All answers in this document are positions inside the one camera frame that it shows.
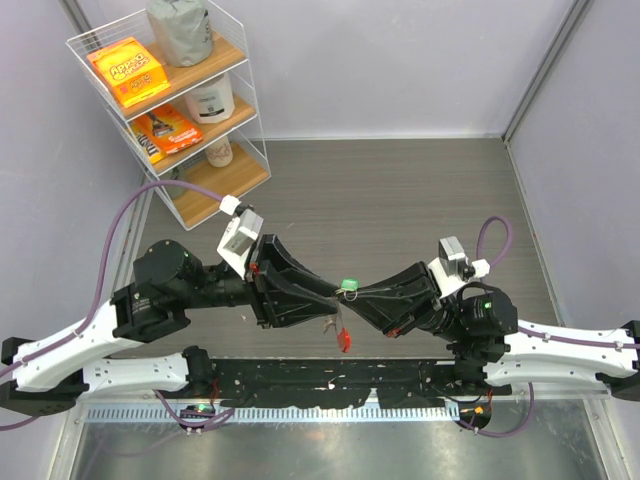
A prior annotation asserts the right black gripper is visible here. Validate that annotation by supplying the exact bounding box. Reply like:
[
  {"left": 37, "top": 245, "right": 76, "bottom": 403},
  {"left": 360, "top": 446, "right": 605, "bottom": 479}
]
[{"left": 340, "top": 258, "right": 469, "bottom": 341}]

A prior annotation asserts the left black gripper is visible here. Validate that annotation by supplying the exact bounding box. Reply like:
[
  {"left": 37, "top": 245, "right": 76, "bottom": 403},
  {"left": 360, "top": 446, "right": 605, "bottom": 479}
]
[{"left": 178, "top": 234, "right": 341, "bottom": 329}]

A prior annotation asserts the key with green tag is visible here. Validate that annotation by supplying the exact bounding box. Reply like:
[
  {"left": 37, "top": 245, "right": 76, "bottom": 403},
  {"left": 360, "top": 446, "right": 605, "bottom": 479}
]
[{"left": 335, "top": 278, "right": 359, "bottom": 302}]

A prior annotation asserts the keyring bunch with red tag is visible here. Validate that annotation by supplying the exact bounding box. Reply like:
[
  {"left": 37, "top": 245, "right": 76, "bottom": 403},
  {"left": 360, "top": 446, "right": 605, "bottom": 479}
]
[{"left": 324, "top": 299, "right": 352, "bottom": 353}]

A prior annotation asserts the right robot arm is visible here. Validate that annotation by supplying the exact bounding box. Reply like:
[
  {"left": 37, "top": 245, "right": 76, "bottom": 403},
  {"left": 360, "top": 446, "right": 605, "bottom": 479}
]
[{"left": 340, "top": 259, "right": 639, "bottom": 401}]

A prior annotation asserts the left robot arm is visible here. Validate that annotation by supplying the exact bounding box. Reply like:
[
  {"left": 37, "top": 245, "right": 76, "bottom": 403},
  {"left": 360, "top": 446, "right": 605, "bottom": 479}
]
[{"left": 1, "top": 235, "right": 338, "bottom": 417}]

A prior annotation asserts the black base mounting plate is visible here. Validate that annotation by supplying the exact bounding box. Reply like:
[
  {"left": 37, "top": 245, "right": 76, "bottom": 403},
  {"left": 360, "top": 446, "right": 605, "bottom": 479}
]
[{"left": 154, "top": 355, "right": 496, "bottom": 409}]

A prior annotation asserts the cream patterned cup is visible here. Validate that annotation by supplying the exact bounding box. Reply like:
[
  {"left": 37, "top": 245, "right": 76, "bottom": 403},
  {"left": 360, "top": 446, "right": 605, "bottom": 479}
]
[{"left": 205, "top": 136, "right": 233, "bottom": 168}]

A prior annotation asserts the grey green small vase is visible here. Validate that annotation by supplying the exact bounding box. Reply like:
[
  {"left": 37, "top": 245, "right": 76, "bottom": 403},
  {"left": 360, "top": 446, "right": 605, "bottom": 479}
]
[{"left": 171, "top": 167, "right": 188, "bottom": 182}]

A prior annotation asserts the yellow candy packet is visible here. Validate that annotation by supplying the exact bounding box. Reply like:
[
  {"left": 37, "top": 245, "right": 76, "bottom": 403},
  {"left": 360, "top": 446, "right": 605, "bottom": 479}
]
[{"left": 131, "top": 123, "right": 167, "bottom": 165}]

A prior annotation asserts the white labelled tub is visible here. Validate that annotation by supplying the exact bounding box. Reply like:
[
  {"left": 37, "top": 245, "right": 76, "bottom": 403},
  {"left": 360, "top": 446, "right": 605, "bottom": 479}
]
[{"left": 184, "top": 73, "right": 235, "bottom": 124}]

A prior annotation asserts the orange snack packet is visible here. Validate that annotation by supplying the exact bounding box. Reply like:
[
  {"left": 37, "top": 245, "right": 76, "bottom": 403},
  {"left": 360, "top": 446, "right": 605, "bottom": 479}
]
[{"left": 133, "top": 104, "right": 203, "bottom": 155}]

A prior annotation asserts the orange snack box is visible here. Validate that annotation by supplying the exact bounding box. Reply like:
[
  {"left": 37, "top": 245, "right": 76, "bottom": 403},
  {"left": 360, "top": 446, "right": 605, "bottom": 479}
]
[{"left": 87, "top": 37, "right": 171, "bottom": 108}]

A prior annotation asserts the grey paper bag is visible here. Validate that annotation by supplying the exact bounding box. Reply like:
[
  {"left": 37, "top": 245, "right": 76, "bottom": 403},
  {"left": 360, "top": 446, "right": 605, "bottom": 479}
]
[{"left": 146, "top": 0, "right": 214, "bottom": 67}]

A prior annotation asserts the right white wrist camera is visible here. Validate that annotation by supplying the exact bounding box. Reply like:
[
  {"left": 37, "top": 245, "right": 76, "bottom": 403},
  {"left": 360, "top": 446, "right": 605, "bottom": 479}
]
[{"left": 427, "top": 236, "right": 490, "bottom": 299}]

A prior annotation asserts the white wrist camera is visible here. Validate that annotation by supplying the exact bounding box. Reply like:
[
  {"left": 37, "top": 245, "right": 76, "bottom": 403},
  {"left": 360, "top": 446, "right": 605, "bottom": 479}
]
[
  {"left": 216, "top": 195, "right": 264, "bottom": 279},
  {"left": 427, "top": 236, "right": 490, "bottom": 299}
]

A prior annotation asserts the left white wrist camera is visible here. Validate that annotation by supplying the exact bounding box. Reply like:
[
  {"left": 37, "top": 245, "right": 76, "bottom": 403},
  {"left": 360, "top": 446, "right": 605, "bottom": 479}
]
[{"left": 216, "top": 195, "right": 264, "bottom": 279}]

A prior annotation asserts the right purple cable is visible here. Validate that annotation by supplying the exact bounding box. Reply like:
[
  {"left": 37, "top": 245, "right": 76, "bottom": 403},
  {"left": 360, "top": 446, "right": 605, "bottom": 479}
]
[{"left": 457, "top": 216, "right": 640, "bottom": 440}]

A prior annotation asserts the purple cable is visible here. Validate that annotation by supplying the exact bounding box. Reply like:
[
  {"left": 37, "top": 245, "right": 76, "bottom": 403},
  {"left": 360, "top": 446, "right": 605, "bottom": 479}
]
[
  {"left": 457, "top": 216, "right": 640, "bottom": 440},
  {"left": 0, "top": 180, "right": 236, "bottom": 444}
]

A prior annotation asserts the white slotted cable duct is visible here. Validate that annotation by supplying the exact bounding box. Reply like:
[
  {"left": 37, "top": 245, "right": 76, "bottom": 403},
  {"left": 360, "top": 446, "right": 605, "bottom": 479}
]
[{"left": 84, "top": 401, "right": 459, "bottom": 424}]

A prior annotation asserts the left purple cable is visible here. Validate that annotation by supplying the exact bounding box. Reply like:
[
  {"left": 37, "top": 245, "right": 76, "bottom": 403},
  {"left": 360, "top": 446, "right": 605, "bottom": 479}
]
[{"left": 0, "top": 180, "right": 236, "bottom": 444}]

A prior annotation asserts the white wire shelf rack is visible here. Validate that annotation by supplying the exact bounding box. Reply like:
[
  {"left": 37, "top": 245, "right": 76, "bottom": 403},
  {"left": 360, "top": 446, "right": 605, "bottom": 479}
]
[{"left": 66, "top": 1, "right": 270, "bottom": 230}]

